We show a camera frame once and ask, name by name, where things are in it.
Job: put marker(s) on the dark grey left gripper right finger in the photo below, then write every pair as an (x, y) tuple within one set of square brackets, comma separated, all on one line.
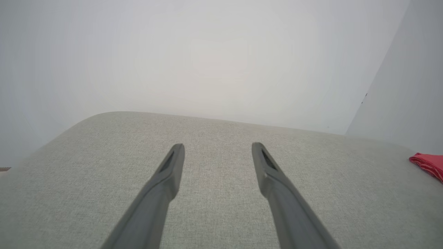
[(287, 207)]

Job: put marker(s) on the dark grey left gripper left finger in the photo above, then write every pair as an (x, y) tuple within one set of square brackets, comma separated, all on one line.
[(155, 204)]

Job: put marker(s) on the red and white jersey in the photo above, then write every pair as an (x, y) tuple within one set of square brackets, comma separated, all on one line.
[(431, 165)]

